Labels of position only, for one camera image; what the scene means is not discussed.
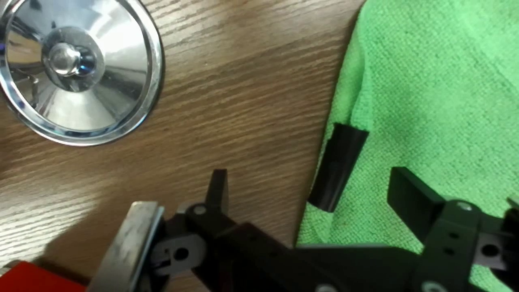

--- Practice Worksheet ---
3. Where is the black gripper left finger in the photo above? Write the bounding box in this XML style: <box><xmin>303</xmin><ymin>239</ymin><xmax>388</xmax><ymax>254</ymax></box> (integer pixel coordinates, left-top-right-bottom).
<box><xmin>206</xmin><ymin>169</ymin><xmax>227</xmax><ymax>213</ymax></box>

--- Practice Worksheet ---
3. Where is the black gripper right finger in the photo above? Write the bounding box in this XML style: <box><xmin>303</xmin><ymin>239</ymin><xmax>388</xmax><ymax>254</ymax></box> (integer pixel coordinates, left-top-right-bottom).
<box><xmin>388</xmin><ymin>168</ymin><xmax>444</xmax><ymax>241</ymax></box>

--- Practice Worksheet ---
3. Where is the green microfiber cloth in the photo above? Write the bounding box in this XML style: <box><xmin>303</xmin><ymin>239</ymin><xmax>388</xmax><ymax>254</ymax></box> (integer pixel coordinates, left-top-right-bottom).
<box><xmin>294</xmin><ymin>0</ymin><xmax>519</xmax><ymax>292</ymax></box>

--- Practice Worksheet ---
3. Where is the round steel pot lid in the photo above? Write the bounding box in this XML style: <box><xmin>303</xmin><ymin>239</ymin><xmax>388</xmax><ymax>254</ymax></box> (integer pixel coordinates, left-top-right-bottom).
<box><xmin>0</xmin><ymin>0</ymin><xmax>166</xmax><ymax>147</ymax></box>

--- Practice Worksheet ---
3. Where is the red object at bottom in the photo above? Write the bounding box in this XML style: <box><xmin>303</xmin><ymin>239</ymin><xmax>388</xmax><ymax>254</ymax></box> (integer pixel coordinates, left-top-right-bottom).
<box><xmin>0</xmin><ymin>262</ymin><xmax>86</xmax><ymax>292</ymax></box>

